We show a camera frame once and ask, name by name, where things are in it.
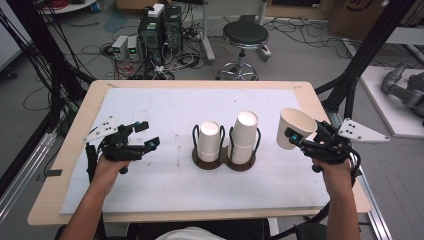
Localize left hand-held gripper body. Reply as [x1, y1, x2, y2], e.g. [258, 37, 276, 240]
[83, 115, 148, 163]

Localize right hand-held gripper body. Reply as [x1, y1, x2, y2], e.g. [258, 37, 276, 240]
[301, 117, 390, 165]

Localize single white paper cup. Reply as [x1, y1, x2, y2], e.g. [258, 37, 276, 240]
[275, 107, 318, 151]

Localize tall stack of white cups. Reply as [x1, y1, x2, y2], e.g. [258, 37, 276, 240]
[230, 110, 259, 165]

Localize short stack of white cups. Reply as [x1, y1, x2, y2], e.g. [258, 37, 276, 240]
[198, 120, 224, 164]

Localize dark wire cup holder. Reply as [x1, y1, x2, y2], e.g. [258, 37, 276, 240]
[191, 123, 262, 172]

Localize person's left hand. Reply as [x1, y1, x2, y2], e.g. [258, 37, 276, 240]
[92, 154, 132, 190]

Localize person's right hand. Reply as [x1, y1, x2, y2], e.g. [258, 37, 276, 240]
[312, 158, 353, 195]

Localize white foam mat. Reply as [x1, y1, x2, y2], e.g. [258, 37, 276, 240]
[60, 87, 331, 215]

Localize white platform board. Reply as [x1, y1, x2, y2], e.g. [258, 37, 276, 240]
[359, 65, 424, 139]

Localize grey power supply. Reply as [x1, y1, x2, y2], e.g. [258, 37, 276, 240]
[127, 35, 142, 62]
[111, 35, 129, 62]

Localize black chair part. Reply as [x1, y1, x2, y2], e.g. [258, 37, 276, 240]
[294, 222, 329, 240]

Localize wide black computer tower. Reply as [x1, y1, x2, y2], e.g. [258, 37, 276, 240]
[138, 13, 165, 65]

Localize person's white shirt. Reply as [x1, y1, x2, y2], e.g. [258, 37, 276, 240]
[155, 225, 221, 240]

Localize narrow black computer tower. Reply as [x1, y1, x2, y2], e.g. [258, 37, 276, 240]
[163, 5, 184, 54]

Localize cardboard box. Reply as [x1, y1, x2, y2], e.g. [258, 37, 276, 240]
[328, 0, 424, 42]

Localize person's dark clothing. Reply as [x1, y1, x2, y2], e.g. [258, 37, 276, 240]
[128, 218, 271, 240]

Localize grey metal table leg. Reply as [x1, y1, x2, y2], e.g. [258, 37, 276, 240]
[256, 0, 273, 63]
[199, 0, 217, 65]

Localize black round stool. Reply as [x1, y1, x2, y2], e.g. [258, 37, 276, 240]
[215, 20, 273, 81]

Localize white box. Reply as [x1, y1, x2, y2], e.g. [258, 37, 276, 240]
[147, 3, 166, 19]

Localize grey desk top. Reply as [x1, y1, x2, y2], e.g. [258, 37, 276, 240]
[386, 26, 424, 46]

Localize white round table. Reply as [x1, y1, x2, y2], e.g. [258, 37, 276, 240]
[39, 0, 98, 15]

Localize white board panel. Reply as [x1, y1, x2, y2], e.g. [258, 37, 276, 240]
[0, 0, 33, 73]

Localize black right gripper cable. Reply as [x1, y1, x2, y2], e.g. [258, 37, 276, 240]
[348, 148, 364, 188]

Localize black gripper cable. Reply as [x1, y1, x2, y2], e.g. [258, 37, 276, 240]
[348, 148, 364, 188]
[84, 141, 100, 185]

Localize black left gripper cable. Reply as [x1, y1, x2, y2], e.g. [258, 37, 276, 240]
[84, 141, 100, 185]

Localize aluminium rail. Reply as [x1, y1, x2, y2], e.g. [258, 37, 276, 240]
[0, 128, 58, 223]
[328, 109, 394, 240]

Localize tangle of floor cables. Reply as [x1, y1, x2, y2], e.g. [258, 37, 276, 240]
[99, 19, 208, 81]

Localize loose black floor cables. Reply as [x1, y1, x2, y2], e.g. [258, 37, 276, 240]
[263, 16, 351, 61]

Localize black metal frame post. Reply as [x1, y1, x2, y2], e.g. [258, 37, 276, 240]
[314, 0, 418, 139]
[6, 0, 96, 134]

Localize red cables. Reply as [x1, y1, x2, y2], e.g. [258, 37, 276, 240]
[46, 0, 69, 10]

